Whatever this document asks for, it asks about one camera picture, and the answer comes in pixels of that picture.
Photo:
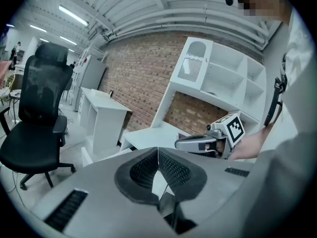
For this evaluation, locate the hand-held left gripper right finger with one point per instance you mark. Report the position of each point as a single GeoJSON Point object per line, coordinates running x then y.
{"type": "Point", "coordinates": [218, 182]}

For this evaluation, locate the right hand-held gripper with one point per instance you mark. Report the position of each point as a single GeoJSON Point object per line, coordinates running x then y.
{"type": "Point", "coordinates": [232, 130]}

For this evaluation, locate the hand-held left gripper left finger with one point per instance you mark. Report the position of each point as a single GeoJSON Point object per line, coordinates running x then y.
{"type": "Point", "coordinates": [99, 182]}

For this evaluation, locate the white shallow desk drawer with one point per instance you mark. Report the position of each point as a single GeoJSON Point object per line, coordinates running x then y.
{"type": "Point", "coordinates": [106, 155]}

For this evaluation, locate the person's right forearm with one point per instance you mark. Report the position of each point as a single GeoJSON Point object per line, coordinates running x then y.
{"type": "Point", "coordinates": [247, 145]}

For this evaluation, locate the person's right hand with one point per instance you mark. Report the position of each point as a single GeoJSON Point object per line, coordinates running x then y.
{"type": "Point", "coordinates": [219, 148]}

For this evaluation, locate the dark red hardcover book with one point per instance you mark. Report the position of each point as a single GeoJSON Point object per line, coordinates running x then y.
{"type": "Point", "coordinates": [182, 136]}

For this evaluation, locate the white side cabinet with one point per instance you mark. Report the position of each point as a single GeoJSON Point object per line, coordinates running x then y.
{"type": "Point", "coordinates": [109, 123]}

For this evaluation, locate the white desk with shelf hutch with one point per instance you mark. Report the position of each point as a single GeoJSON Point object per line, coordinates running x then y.
{"type": "Point", "coordinates": [223, 78]}

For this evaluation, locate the black mesh office chair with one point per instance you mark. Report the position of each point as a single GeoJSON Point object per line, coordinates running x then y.
{"type": "Point", "coordinates": [37, 137]}

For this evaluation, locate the person's white printed t-shirt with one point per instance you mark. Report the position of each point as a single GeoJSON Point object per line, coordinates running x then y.
{"type": "Point", "coordinates": [292, 157]}

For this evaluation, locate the cream long box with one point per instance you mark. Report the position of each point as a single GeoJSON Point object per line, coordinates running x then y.
{"type": "Point", "coordinates": [99, 93]}

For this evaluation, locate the grey tall storage cabinet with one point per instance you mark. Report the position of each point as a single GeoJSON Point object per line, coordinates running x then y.
{"type": "Point", "coordinates": [94, 73]}

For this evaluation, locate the white ceiling pipes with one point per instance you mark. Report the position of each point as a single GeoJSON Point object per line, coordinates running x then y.
{"type": "Point", "coordinates": [198, 12]}

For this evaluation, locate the ceiling strip light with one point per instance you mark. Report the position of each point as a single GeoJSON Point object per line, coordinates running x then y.
{"type": "Point", "coordinates": [73, 15]}
{"type": "Point", "coordinates": [68, 40]}
{"type": "Point", "coordinates": [38, 28]}

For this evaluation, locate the pink cloth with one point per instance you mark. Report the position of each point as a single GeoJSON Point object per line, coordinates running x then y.
{"type": "Point", "coordinates": [3, 69]}

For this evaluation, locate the person's head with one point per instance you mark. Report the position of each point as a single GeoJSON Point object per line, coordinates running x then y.
{"type": "Point", "coordinates": [267, 1]}

